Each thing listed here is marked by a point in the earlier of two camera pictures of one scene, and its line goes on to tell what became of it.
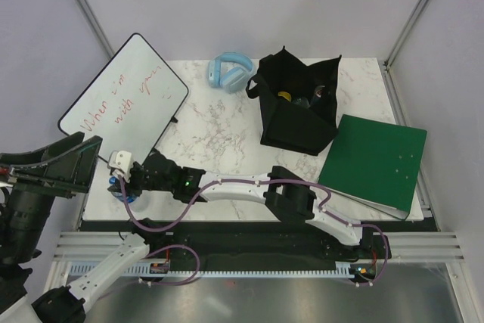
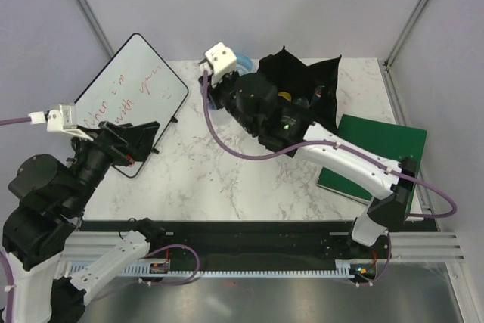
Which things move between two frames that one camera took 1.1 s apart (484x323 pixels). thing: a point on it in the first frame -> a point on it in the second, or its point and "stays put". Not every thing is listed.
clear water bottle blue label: (302, 101) stays put
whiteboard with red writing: (128, 102) stays put
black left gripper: (67, 173) -> (137, 144)
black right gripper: (133, 172) -> (214, 91)
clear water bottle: (119, 195) -> (218, 104)
